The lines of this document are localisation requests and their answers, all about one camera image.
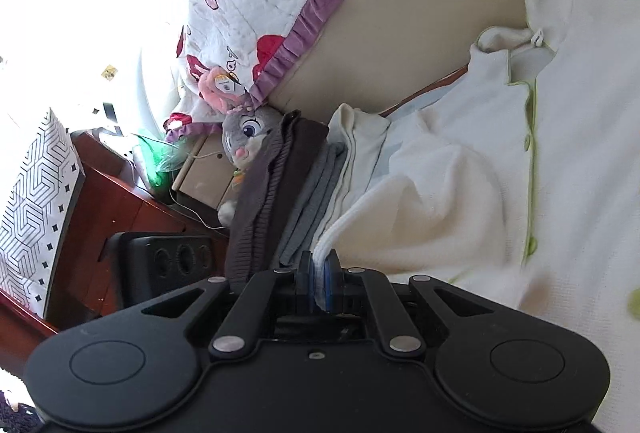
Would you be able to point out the folded dark brown sweater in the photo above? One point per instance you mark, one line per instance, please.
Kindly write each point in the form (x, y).
(268, 192)

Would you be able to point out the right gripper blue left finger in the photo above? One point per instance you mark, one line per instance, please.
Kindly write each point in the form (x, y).
(252, 313)

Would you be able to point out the red wooden dresser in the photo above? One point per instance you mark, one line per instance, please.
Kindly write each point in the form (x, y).
(82, 287)

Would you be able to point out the grey bunny plush toy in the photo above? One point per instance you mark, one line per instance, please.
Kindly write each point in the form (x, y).
(243, 132)

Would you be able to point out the folded cream garment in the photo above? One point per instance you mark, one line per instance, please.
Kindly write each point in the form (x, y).
(362, 134)

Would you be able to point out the geometric pattern white bag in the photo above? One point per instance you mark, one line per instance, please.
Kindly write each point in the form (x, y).
(36, 218)

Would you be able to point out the folded grey garment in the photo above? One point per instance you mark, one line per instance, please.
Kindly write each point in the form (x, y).
(309, 206)

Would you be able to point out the green plastic bag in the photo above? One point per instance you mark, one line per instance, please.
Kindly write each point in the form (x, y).
(162, 161)

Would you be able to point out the pink plush doll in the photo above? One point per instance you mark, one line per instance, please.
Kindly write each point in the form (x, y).
(220, 90)

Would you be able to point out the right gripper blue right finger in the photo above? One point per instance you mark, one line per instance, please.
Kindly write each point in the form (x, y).
(370, 296)

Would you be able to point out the beige bedside cabinet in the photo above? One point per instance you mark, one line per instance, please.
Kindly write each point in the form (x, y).
(207, 172)

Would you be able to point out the cream waffle knit garment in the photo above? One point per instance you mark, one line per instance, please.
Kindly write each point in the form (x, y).
(521, 184)

